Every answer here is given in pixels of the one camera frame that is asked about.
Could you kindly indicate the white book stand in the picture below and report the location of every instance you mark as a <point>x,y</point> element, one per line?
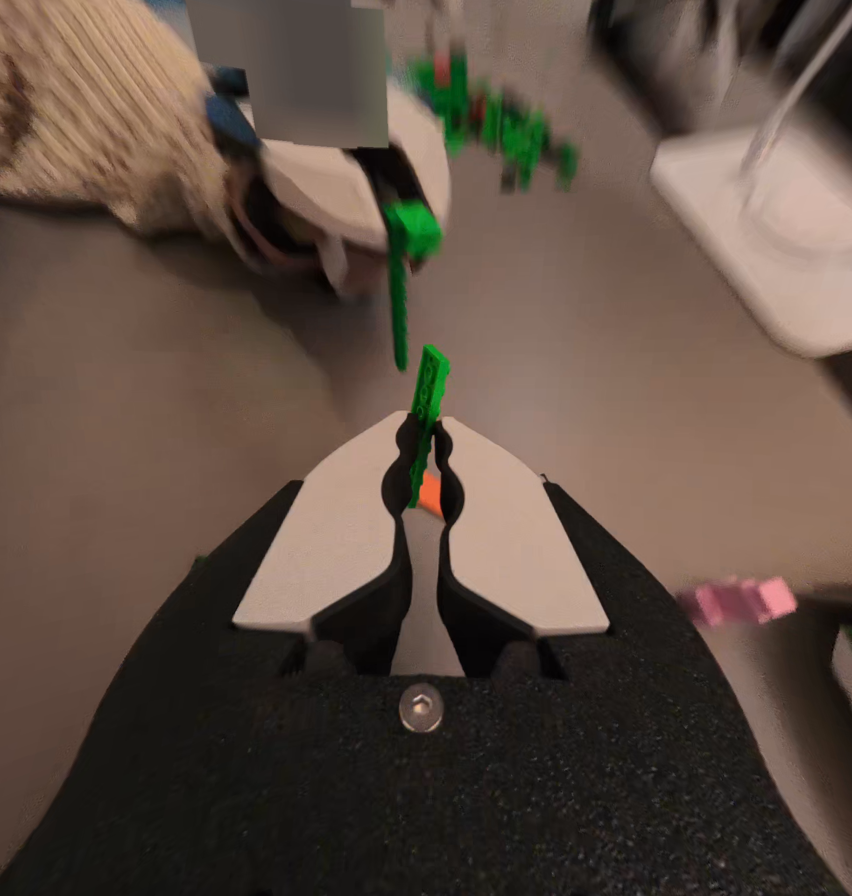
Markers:
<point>762,224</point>

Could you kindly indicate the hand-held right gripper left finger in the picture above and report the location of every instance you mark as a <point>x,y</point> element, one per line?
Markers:
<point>328,546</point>

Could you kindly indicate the pink lego pig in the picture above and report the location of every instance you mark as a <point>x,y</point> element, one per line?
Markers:
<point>737,602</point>

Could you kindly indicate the green lego plate assembly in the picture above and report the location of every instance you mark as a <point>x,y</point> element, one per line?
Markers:
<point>412,224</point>

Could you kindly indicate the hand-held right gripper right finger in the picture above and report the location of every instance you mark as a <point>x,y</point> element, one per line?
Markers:
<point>517,553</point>

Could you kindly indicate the person's left forearm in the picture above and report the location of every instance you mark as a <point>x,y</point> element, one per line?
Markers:
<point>82,105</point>

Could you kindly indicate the orange lego brick separator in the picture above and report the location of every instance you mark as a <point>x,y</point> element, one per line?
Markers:
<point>431,495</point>

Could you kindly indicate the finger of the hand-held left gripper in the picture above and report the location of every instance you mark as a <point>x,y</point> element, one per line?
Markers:
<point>419,147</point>
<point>321,189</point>

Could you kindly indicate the person's left hand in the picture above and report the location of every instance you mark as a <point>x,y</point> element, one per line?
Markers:
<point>272,224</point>

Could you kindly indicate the pile of lego pieces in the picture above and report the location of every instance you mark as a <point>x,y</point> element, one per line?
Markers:
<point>496,119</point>

